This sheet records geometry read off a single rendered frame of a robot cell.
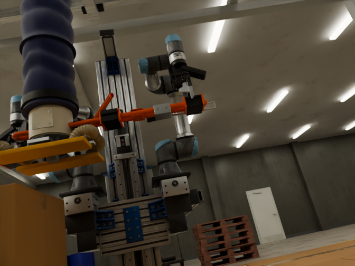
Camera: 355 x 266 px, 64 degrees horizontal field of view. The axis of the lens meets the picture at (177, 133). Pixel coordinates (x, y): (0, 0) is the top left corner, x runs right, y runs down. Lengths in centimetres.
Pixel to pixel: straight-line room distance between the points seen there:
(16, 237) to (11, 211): 8
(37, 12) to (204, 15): 250
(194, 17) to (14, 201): 306
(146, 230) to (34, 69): 95
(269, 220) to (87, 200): 1181
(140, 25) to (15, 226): 294
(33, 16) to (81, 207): 91
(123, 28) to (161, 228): 258
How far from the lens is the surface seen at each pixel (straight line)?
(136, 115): 118
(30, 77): 132
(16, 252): 102
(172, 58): 132
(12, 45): 389
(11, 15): 354
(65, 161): 127
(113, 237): 161
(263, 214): 1299
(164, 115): 119
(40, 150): 113
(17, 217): 103
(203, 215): 1233
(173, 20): 364
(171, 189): 151
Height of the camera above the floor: 67
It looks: 21 degrees up
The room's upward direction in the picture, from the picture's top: 12 degrees counter-clockwise
